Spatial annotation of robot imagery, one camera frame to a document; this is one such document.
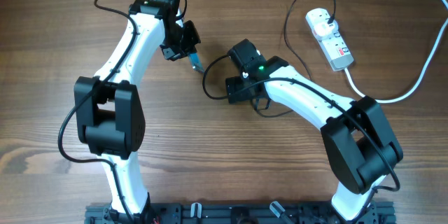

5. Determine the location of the white power strip cord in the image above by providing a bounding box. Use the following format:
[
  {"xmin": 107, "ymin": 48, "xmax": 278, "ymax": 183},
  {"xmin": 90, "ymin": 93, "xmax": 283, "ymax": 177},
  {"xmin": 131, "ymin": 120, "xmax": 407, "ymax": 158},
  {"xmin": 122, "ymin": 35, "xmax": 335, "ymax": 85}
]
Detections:
[{"xmin": 343, "ymin": 16, "xmax": 448, "ymax": 104}]

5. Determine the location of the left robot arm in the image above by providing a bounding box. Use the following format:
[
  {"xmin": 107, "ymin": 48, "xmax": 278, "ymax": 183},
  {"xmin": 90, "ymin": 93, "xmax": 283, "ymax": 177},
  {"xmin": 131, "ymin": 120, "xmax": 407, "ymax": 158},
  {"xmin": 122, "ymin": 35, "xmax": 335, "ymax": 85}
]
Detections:
[{"xmin": 72, "ymin": 0, "xmax": 204, "ymax": 223}]

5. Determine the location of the white power strip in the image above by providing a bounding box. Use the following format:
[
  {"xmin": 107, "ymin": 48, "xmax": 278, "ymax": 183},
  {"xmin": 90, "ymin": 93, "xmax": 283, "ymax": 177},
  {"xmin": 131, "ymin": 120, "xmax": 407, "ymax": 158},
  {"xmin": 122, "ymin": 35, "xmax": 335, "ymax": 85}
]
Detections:
[{"xmin": 305, "ymin": 8, "xmax": 354, "ymax": 71}]

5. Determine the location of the Galaxy smartphone teal screen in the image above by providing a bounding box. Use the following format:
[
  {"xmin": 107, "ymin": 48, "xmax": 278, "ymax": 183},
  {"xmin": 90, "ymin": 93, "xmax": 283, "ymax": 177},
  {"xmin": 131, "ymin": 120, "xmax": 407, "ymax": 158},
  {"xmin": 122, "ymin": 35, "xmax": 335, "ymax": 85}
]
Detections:
[{"xmin": 188, "ymin": 53, "xmax": 204, "ymax": 74}]

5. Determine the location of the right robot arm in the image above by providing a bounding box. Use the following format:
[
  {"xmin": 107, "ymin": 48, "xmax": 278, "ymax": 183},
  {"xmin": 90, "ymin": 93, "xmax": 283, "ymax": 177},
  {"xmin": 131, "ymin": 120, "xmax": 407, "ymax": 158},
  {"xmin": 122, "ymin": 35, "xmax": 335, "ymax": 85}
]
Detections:
[{"xmin": 225, "ymin": 39, "xmax": 403, "ymax": 223}]

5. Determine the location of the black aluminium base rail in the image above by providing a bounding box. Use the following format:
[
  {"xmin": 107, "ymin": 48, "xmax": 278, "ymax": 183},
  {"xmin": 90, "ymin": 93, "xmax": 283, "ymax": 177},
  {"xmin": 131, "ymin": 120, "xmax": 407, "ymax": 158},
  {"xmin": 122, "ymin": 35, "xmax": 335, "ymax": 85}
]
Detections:
[{"xmin": 84, "ymin": 202, "xmax": 397, "ymax": 224}]

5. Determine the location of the white USB charger plug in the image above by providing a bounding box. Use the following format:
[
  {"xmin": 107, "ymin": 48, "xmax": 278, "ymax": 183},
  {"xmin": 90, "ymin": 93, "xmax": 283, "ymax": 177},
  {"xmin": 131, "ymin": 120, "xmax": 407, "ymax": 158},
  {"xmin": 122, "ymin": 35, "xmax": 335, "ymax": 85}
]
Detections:
[{"xmin": 312, "ymin": 20, "xmax": 339, "ymax": 40}]

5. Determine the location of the black USB charging cable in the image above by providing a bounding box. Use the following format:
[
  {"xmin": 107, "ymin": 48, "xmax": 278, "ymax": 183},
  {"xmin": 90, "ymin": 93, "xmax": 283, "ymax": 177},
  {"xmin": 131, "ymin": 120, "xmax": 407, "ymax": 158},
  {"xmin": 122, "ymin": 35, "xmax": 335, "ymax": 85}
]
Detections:
[{"xmin": 250, "ymin": 0, "xmax": 337, "ymax": 118}]

